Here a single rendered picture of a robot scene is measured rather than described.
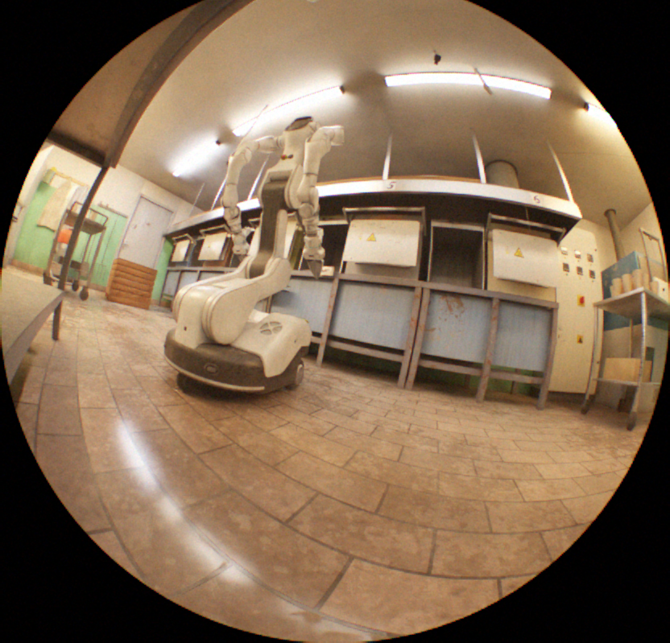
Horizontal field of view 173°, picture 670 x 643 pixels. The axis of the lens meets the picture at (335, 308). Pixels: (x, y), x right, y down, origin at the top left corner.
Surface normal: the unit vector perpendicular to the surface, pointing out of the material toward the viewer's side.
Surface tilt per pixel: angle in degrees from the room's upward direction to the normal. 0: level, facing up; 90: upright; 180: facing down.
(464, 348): 90
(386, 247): 90
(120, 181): 90
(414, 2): 180
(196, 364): 90
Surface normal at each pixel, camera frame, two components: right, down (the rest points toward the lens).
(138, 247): 0.89, 0.14
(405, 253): -0.41, -0.18
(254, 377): 0.72, 0.06
